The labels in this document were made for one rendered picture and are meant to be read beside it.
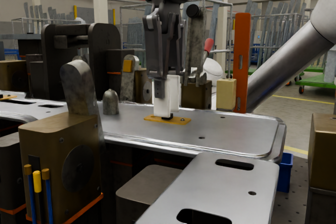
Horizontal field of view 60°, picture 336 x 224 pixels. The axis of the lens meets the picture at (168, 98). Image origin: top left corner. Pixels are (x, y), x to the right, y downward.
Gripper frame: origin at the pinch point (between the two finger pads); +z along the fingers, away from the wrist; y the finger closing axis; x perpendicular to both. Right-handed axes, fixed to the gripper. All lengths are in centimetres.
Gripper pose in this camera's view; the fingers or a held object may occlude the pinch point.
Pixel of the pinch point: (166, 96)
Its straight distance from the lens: 53.2
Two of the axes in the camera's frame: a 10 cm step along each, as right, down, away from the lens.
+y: -4.2, 1.8, -8.9
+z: 0.0, 9.8, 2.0
